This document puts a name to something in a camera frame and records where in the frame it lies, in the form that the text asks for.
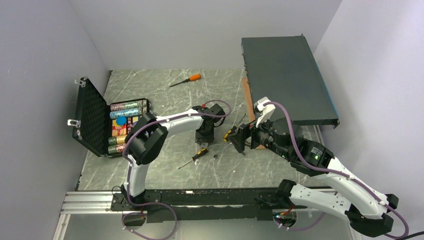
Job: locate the blue poker chip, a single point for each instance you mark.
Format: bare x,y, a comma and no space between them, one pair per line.
121,121

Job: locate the wooden board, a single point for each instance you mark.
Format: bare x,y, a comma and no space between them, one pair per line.
248,99

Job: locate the black yellow short screwdriver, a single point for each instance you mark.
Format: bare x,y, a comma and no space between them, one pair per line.
195,158

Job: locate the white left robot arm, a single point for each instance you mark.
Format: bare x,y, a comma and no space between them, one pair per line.
146,139

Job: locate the orange handled screwdriver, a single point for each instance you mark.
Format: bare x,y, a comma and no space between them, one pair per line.
187,80

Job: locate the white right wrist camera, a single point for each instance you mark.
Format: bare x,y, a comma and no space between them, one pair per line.
265,110

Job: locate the dark grey rack unit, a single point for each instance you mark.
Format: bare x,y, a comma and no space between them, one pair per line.
283,69

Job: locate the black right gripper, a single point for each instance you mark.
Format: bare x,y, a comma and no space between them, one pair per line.
245,131

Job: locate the black poker chip case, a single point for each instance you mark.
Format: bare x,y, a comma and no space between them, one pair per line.
94,124

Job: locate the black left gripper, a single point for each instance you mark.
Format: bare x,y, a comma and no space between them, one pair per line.
199,138

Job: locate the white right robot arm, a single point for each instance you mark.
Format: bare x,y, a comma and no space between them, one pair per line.
366,210

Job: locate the silver ratchet wrench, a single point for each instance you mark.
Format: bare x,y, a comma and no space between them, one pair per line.
215,156

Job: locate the black yellow long screwdriver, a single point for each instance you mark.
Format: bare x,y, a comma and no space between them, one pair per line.
233,129

